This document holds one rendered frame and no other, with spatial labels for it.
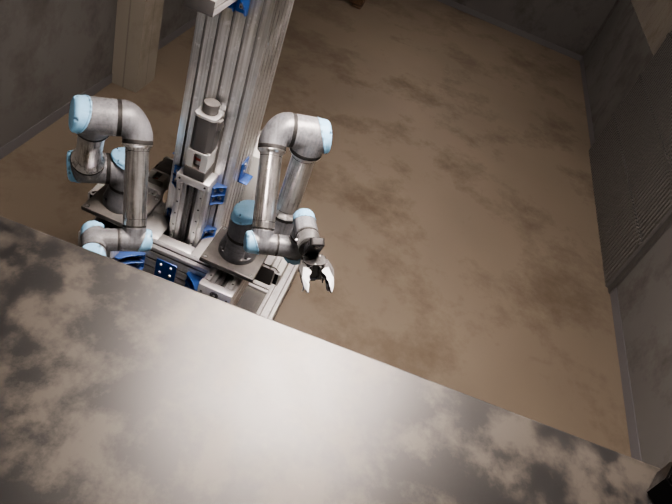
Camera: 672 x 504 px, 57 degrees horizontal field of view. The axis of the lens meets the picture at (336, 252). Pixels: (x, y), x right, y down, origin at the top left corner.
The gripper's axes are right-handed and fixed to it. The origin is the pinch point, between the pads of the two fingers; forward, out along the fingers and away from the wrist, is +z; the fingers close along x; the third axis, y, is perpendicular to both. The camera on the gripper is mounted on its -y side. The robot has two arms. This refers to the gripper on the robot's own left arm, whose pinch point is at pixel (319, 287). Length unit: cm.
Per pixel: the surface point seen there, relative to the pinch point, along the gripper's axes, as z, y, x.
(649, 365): -70, 153, -250
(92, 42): -318, 89, 104
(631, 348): -95, 169, -260
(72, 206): -191, 133, 106
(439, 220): -226, 169, -158
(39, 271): 54, -64, 59
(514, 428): 79, -54, -10
